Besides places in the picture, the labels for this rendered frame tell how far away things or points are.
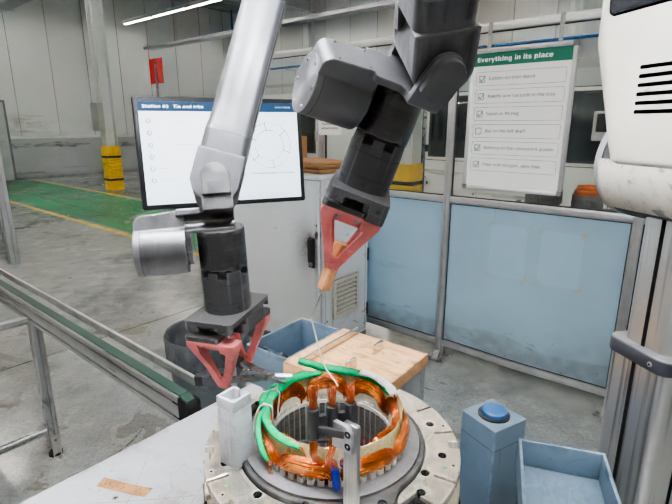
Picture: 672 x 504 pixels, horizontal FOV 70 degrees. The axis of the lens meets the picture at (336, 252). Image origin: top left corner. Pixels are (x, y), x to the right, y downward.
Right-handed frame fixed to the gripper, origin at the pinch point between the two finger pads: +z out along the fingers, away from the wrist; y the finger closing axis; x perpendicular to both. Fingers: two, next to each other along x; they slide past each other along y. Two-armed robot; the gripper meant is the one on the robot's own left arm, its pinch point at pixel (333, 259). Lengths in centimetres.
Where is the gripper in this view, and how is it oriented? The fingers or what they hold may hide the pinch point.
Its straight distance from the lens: 55.3
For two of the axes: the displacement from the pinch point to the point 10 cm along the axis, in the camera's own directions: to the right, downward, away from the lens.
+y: -0.9, 3.2, -9.4
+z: -3.4, 8.8, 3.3
